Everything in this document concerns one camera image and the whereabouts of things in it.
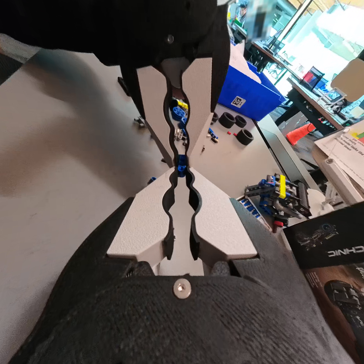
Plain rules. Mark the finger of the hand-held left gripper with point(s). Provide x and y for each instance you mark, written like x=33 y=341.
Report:
x=200 y=93
x=150 y=93

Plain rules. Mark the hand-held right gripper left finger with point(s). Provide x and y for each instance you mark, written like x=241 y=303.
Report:
x=139 y=227

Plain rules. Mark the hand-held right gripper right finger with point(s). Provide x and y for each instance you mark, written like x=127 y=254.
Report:
x=224 y=227

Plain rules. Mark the blue L-shaped lego liftarm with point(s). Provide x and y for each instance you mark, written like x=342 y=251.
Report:
x=181 y=165

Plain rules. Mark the black lego tyre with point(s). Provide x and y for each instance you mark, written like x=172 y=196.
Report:
x=214 y=117
x=245 y=136
x=241 y=121
x=227 y=119

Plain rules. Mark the pile of loose lego pieces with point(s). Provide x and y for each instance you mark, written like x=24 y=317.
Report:
x=178 y=111

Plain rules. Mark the lego sticker sheet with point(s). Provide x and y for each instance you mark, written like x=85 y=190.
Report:
x=250 y=208

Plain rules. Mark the partly built lego car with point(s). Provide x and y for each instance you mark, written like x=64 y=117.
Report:
x=278 y=199

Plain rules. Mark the lego set box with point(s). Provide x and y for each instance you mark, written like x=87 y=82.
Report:
x=327 y=256

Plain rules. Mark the blue plastic bin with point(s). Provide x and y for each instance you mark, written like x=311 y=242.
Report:
x=250 y=93

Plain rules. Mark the orange cone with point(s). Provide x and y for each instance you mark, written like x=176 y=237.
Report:
x=300 y=133

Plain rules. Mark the wooden top background desk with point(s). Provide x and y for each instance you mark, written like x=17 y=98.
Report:
x=310 y=99

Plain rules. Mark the small dark framed screen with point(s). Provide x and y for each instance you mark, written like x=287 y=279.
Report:
x=312 y=77

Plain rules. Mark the white plastic bar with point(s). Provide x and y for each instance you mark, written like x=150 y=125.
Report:
x=341 y=179

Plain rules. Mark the printed instruction poster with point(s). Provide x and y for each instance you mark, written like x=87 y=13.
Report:
x=347 y=148

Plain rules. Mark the hanging cardboard piece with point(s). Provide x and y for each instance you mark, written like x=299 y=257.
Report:
x=348 y=79

